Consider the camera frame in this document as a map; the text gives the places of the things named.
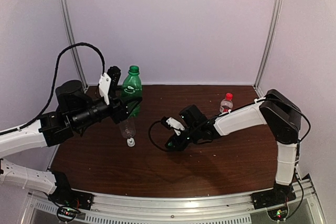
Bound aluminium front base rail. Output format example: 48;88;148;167
18;179;327;223

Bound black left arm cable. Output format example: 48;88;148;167
0;42;106;133

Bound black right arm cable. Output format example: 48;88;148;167
148;120;218;153

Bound green plastic bottle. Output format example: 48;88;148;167
119;65;143;119

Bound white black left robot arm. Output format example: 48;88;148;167
1;80;142;205

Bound left aluminium frame post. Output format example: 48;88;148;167
59;0;89;91

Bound clear plastic bottle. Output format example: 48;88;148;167
119;117;136;139

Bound aluminium corner post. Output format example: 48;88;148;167
253;0;284;97

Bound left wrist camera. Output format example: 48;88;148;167
98;66;121;105

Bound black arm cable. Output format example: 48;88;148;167
0;42;106;133
148;120;218;153

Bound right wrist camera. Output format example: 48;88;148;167
161;116;185;136

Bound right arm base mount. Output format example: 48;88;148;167
251;169;303;222

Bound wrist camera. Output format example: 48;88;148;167
98;66;121;105
161;116;185;136

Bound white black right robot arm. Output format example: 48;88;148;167
112;86;277;197

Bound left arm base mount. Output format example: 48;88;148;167
45;172;93;223

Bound white flip bottle cap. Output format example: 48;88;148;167
127;137;135;147

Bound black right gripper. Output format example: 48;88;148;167
165;125;201;152

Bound clear bottle red cap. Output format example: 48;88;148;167
219;93;233;113

